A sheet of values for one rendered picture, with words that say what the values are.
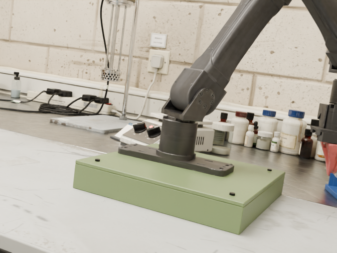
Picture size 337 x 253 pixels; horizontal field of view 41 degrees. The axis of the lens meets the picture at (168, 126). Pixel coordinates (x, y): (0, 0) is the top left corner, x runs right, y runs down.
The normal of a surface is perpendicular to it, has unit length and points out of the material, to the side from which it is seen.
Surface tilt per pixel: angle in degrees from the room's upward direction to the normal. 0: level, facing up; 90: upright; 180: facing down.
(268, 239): 0
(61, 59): 90
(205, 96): 90
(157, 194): 90
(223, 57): 82
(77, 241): 0
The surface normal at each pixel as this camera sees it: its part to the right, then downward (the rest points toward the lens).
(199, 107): 0.44, 0.18
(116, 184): -0.43, 0.06
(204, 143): 0.64, 0.18
